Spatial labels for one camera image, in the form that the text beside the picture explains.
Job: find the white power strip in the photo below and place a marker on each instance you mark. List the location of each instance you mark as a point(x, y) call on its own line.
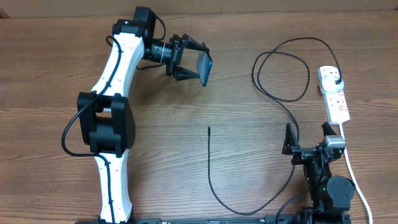
point(335, 103)

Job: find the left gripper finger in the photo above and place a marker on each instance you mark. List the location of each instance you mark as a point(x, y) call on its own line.
point(181, 73)
point(191, 44)

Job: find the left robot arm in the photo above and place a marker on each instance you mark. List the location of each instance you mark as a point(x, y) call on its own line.
point(106, 120)

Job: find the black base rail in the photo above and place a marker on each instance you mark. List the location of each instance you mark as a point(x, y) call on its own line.
point(268, 219)

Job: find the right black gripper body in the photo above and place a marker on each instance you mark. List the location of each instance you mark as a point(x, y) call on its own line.
point(303, 154)

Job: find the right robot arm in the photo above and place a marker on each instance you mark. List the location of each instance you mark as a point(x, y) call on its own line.
point(330, 194)

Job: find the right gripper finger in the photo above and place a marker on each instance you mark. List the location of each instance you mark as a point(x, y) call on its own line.
point(291, 143)
point(327, 129)

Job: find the smartphone with blue screen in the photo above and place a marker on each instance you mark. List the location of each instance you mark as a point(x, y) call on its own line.
point(204, 65)

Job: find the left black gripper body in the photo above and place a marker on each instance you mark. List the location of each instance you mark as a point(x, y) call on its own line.
point(175, 50)

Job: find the white charger plug adapter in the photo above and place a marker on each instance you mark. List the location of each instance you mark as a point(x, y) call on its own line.
point(329, 85)

